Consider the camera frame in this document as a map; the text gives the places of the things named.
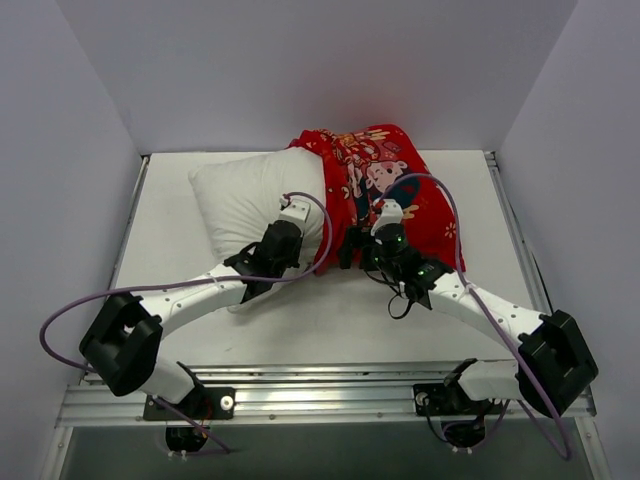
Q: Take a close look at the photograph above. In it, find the white pillow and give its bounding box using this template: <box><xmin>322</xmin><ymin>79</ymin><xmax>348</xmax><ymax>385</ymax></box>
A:
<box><xmin>187</xmin><ymin>147</ymin><xmax>335</xmax><ymax>314</ymax></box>

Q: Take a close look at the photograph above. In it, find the red patterned pillowcase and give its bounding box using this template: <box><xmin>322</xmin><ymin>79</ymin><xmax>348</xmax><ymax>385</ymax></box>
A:
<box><xmin>289</xmin><ymin>124</ymin><xmax>466</xmax><ymax>275</ymax></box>

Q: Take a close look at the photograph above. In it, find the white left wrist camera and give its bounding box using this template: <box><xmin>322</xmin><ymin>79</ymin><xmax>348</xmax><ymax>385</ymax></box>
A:
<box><xmin>277</xmin><ymin>196</ymin><xmax>311</xmax><ymax>230</ymax></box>

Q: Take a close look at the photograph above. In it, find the aluminium front rail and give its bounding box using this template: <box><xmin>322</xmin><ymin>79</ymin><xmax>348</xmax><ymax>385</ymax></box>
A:
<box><xmin>54</xmin><ymin>363</ymin><xmax>597</xmax><ymax>427</ymax></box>

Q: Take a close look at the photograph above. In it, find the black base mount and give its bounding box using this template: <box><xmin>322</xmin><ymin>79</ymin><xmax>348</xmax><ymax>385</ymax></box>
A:
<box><xmin>142</xmin><ymin>386</ymin><xmax>236</xmax><ymax>458</ymax></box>
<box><xmin>412</xmin><ymin>383</ymin><xmax>509</xmax><ymax>454</ymax></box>

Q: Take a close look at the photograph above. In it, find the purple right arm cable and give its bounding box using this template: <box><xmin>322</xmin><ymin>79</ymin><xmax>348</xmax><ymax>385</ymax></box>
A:
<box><xmin>372</xmin><ymin>172</ymin><xmax>574</xmax><ymax>461</ymax></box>

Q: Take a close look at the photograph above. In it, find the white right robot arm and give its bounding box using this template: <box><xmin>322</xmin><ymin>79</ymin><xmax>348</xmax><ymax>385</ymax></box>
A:
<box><xmin>338</xmin><ymin>224</ymin><xmax>599</xmax><ymax>417</ymax></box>

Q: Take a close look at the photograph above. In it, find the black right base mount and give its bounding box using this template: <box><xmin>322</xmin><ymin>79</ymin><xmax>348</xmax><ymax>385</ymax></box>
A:
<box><xmin>412</xmin><ymin>383</ymin><xmax>509</xmax><ymax>454</ymax></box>

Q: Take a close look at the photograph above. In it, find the aluminium left side rail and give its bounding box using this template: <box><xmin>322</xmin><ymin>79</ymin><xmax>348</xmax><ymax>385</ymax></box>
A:
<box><xmin>108</xmin><ymin>155</ymin><xmax>151</xmax><ymax>288</ymax></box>

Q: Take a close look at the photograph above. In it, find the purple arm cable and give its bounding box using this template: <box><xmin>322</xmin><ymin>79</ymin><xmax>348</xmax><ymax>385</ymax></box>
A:
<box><xmin>39</xmin><ymin>191</ymin><xmax>334</xmax><ymax>457</ymax></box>
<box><xmin>372</xmin><ymin>172</ymin><xmax>574</xmax><ymax>461</ymax></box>

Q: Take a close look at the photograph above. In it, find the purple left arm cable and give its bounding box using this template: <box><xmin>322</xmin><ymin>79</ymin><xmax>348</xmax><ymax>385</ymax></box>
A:
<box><xmin>39</xmin><ymin>191</ymin><xmax>334</xmax><ymax>457</ymax></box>

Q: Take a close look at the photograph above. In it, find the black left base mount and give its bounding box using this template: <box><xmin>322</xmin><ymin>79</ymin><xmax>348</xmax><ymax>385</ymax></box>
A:
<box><xmin>142</xmin><ymin>386</ymin><xmax>236</xmax><ymax>458</ymax></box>

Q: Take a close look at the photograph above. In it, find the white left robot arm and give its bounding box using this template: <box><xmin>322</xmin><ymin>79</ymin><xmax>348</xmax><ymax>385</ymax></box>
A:
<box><xmin>79</xmin><ymin>220</ymin><xmax>303</xmax><ymax>419</ymax></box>

